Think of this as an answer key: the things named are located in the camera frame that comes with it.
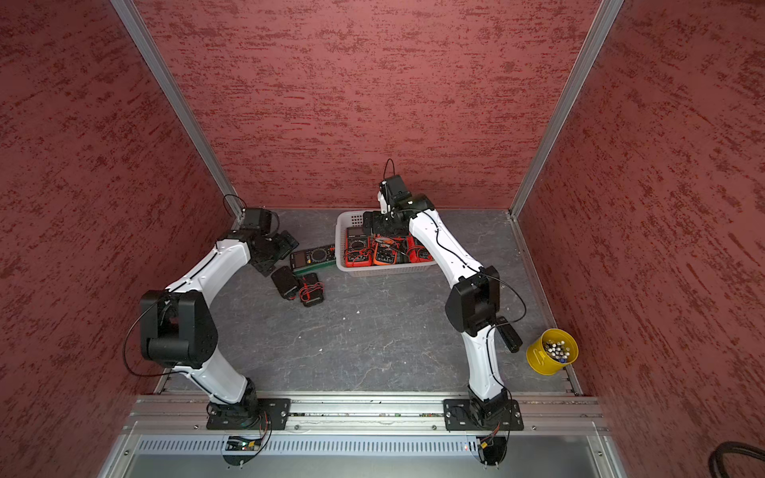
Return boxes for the orange multimeter sideways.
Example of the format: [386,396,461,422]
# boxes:
[373,236,400,267]

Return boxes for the black small device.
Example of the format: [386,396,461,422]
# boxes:
[270,266,302,300]

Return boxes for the red multimeter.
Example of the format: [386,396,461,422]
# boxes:
[344,226,374,268]

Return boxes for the small black multimeter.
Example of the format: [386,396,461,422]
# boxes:
[298,273,325,308]

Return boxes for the red clamp meter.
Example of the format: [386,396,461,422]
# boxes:
[406,235,434,263]

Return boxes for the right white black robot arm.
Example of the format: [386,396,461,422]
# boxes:
[374,193,511,428]

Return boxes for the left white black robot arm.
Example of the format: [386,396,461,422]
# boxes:
[137,229,299,429]

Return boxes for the white plastic basket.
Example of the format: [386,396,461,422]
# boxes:
[335,210,436,278]

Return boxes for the dark green multimeter top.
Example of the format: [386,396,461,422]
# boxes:
[290,244,336,276]

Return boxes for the black remote-like device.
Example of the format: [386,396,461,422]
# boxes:
[495,317,523,354]

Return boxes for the yellow cup with batteries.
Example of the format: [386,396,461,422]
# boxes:
[526,329,580,376]

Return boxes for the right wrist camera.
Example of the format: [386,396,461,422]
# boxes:
[378,174,412,214]

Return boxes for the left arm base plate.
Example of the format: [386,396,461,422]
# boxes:
[206,398,292,431]

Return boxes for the aluminium front rail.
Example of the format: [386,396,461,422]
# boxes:
[122,392,611,436]

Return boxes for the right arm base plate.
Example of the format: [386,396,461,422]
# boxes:
[442,398,525,431]

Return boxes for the black cable coil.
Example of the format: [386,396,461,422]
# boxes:
[707,440,765,478]

